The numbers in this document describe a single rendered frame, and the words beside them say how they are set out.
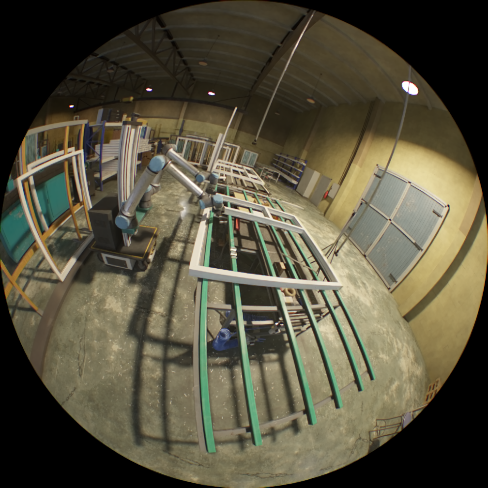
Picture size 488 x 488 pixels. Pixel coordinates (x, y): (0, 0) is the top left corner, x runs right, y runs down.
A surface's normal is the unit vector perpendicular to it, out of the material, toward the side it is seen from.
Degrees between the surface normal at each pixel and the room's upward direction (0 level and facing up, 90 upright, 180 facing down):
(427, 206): 90
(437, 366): 90
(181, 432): 0
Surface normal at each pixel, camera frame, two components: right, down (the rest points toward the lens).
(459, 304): -0.94, -0.18
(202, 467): 0.31, -0.77
